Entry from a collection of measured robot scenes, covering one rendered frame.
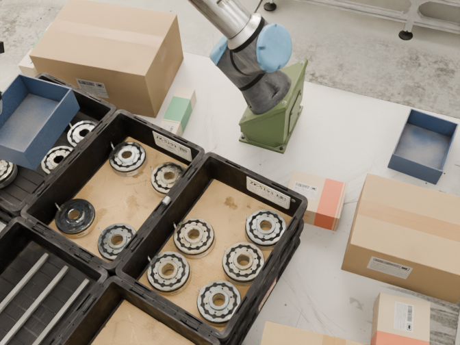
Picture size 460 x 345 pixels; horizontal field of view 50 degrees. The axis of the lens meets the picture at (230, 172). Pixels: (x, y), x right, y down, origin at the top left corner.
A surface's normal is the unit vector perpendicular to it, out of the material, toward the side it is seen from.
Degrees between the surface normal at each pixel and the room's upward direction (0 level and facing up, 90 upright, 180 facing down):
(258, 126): 90
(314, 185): 0
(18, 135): 0
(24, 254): 0
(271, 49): 57
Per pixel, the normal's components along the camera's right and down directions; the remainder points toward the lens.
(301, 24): -0.04, -0.56
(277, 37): 0.60, 0.14
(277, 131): -0.37, 0.77
